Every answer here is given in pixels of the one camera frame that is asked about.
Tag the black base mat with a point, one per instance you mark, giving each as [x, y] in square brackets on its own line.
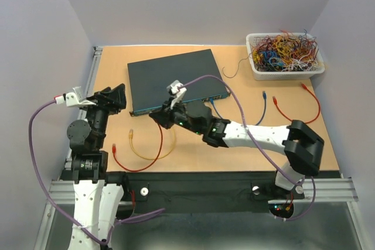
[200, 192]

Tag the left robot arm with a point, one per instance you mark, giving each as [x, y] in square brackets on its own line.
[96, 191]

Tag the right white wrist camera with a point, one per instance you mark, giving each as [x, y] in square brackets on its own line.
[177, 92]

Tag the aluminium rail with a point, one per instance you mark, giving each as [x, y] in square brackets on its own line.
[327, 191]
[88, 89]

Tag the dark blue network switch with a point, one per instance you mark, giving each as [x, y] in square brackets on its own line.
[148, 79]

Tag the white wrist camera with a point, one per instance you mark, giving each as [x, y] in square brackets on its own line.
[177, 92]
[74, 98]

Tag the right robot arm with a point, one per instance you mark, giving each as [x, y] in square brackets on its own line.
[301, 145]

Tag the aluminium front rail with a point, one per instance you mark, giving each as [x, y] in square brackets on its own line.
[327, 191]

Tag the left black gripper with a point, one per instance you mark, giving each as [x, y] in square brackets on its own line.
[116, 95]

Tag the aluminium left side rail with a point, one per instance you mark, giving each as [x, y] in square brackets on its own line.
[88, 89]

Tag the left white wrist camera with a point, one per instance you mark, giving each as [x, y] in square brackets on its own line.
[74, 98]

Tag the white plastic basket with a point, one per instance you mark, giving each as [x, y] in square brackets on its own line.
[284, 56]

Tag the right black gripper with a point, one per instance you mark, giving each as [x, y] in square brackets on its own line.
[165, 118]

